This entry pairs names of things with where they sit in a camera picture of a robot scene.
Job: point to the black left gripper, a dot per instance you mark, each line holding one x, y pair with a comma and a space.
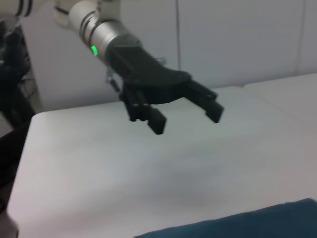
146, 74

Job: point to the teal blue printed t-shirt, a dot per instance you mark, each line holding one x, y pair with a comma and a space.
247, 220

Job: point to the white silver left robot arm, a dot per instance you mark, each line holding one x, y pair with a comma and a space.
99, 22

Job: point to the black equipment rack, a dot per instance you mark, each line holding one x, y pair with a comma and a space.
12, 67

